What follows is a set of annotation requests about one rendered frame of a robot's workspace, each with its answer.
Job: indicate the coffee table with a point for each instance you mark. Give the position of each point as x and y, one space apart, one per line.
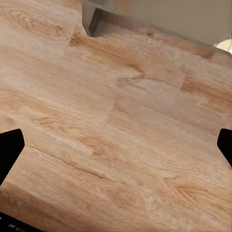
207 23

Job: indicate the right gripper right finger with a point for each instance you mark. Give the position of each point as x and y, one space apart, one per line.
224 143

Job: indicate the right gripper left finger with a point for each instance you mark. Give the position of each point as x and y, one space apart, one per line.
11 145

